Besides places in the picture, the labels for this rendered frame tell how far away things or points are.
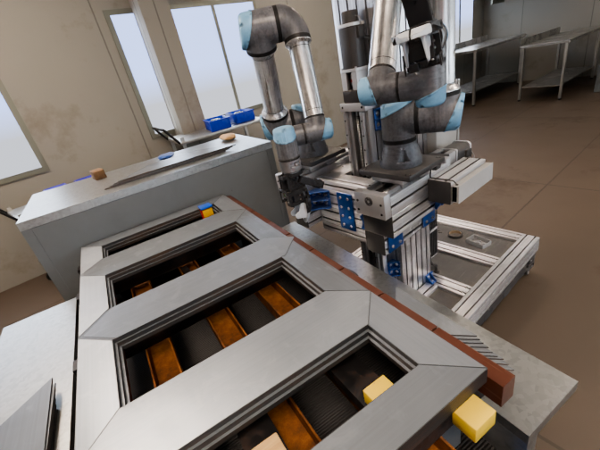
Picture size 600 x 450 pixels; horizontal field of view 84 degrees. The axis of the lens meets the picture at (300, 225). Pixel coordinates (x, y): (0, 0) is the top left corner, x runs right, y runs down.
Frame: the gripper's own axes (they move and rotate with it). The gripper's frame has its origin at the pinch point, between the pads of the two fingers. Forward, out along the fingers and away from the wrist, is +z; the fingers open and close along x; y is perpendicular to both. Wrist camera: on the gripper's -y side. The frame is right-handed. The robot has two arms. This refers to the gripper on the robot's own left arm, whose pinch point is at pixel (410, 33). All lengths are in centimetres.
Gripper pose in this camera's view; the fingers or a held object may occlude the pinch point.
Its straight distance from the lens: 67.7
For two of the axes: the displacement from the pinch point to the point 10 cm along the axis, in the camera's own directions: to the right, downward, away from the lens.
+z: -4.0, 4.8, -7.8
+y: 3.1, 8.7, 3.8
